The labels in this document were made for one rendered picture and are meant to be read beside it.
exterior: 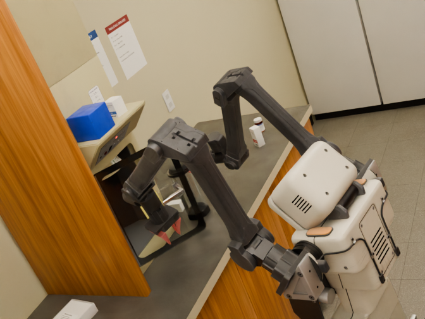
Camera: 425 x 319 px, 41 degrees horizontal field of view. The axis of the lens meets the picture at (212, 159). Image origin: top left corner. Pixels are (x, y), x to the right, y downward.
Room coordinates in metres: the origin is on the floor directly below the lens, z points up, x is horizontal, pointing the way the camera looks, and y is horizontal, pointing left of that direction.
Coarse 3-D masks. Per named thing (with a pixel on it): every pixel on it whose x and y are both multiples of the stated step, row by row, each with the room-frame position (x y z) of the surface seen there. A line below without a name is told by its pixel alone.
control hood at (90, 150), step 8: (128, 104) 2.02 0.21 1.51; (136, 104) 1.98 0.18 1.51; (144, 104) 2.00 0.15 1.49; (128, 112) 1.93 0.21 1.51; (136, 112) 1.95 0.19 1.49; (120, 120) 1.88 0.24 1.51; (128, 120) 1.91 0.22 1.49; (136, 120) 2.01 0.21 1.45; (112, 128) 1.82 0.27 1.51; (120, 128) 1.87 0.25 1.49; (128, 128) 1.97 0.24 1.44; (104, 136) 1.78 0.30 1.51; (112, 136) 1.82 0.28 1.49; (80, 144) 1.79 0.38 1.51; (88, 144) 1.76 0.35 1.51; (96, 144) 1.74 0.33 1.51; (104, 144) 1.79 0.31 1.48; (88, 152) 1.76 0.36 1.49; (96, 152) 1.75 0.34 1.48; (88, 160) 1.77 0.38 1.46; (96, 160) 1.79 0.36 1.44
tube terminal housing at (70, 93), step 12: (96, 60) 2.05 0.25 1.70; (72, 72) 1.94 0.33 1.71; (84, 72) 1.98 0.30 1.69; (96, 72) 2.03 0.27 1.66; (60, 84) 1.87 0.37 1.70; (72, 84) 1.92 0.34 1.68; (84, 84) 1.96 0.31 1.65; (96, 84) 2.01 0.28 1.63; (108, 84) 2.05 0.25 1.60; (60, 96) 1.85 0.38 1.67; (72, 96) 1.89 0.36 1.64; (84, 96) 1.94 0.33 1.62; (108, 96) 2.03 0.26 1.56; (60, 108) 1.83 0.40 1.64; (72, 108) 1.87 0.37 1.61; (72, 132) 1.83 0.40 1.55; (132, 132) 2.06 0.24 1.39; (120, 144) 1.99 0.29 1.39; (132, 144) 2.04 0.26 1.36; (108, 156) 1.92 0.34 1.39; (96, 168) 1.85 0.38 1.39
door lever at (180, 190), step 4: (176, 184) 1.87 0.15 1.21; (176, 188) 1.86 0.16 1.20; (180, 188) 1.84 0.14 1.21; (176, 192) 1.82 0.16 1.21; (180, 192) 1.82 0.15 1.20; (168, 196) 1.82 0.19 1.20; (172, 196) 1.81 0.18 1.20; (176, 196) 1.82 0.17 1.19; (164, 200) 1.81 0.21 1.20; (168, 200) 1.81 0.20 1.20; (164, 204) 1.80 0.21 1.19
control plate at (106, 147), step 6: (126, 126) 1.92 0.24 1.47; (120, 132) 1.89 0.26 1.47; (114, 138) 1.86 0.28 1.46; (120, 138) 1.92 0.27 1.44; (108, 144) 1.83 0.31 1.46; (114, 144) 1.90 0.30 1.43; (102, 150) 1.80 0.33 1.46; (108, 150) 1.86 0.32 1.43; (102, 156) 1.83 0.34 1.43; (96, 162) 1.80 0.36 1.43
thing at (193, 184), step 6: (186, 168) 2.07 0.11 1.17; (186, 174) 2.07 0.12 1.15; (192, 180) 2.08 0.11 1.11; (192, 186) 2.07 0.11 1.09; (198, 186) 2.09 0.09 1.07; (198, 192) 2.08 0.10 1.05; (198, 198) 2.07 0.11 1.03; (204, 198) 2.11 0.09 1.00; (198, 204) 2.07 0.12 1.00; (204, 204) 2.08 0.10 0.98
